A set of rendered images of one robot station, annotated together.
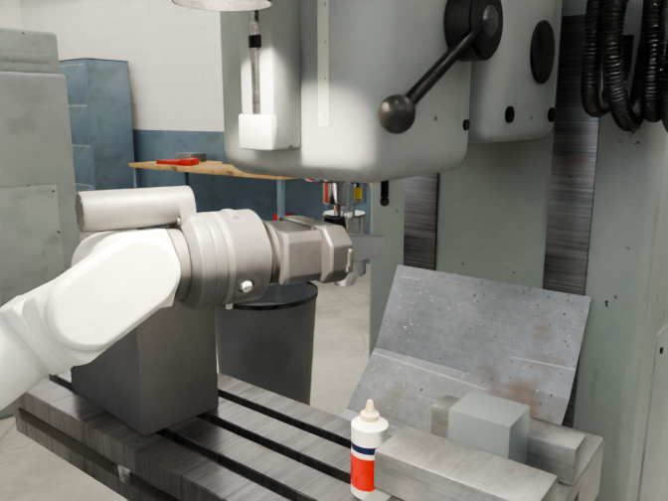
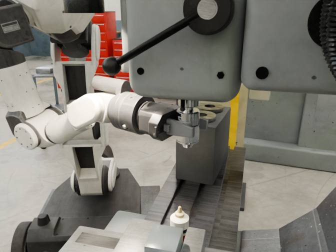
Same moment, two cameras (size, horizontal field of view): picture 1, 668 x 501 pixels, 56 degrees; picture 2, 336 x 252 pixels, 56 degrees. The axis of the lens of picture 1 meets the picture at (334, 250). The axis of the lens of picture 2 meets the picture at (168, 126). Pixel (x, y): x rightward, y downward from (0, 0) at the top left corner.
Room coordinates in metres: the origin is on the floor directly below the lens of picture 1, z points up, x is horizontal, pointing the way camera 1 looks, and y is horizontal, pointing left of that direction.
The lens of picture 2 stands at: (0.39, -0.54, 1.45)
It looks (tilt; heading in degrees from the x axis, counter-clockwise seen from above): 20 degrees down; 68
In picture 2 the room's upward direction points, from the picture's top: straight up
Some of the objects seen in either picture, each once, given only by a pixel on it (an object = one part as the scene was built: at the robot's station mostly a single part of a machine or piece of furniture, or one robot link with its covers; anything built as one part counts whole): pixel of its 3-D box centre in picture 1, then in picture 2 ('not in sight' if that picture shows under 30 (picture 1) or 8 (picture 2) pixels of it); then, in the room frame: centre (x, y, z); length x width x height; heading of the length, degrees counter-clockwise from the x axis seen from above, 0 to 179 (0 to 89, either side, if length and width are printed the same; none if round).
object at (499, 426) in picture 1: (488, 435); (164, 251); (0.54, -0.15, 1.07); 0.06 x 0.05 x 0.06; 54
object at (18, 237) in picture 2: not in sight; (25, 245); (0.24, 0.71, 0.50); 0.20 x 0.05 x 0.20; 71
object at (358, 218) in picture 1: (344, 217); (188, 112); (0.65, -0.01, 1.26); 0.05 x 0.05 x 0.01
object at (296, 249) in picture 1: (267, 254); (151, 117); (0.60, 0.07, 1.23); 0.13 x 0.12 x 0.10; 33
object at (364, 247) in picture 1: (360, 248); (179, 129); (0.62, -0.03, 1.24); 0.06 x 0.02 x 0.03; 123
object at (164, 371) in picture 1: (137, 333); (204, 139); (0.86, 0.28, 1.06); 0.22 x 0.12 x 0.20; 46
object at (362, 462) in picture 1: (369, 445); (179, 228); (0.62, -0.04, 1.01); 0.04 x 0.04 x 0.11
